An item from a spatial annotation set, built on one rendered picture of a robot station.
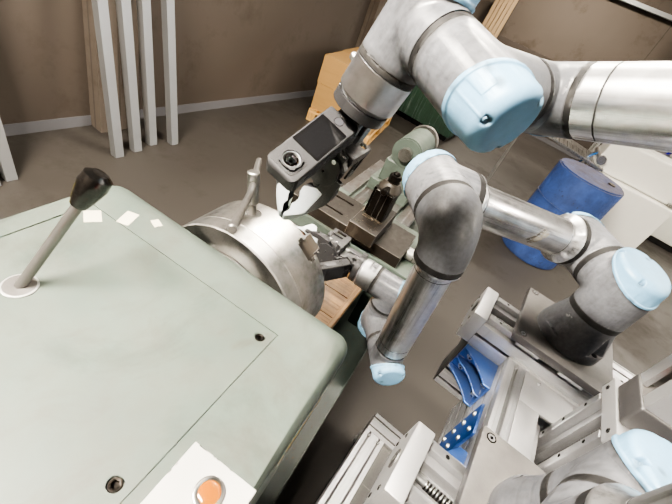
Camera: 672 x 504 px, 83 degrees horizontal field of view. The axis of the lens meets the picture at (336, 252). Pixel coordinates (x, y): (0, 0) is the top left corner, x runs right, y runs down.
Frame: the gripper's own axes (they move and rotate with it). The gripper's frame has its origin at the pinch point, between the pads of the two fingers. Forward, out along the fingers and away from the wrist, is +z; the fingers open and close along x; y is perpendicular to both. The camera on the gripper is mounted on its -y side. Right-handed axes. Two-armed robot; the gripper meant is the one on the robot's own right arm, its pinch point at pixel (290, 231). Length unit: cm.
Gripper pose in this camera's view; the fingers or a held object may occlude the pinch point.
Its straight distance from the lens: 97.2
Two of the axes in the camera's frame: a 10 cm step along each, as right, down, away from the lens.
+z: -8.3, -5.3, 1.8
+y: 4.5, -4.5, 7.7
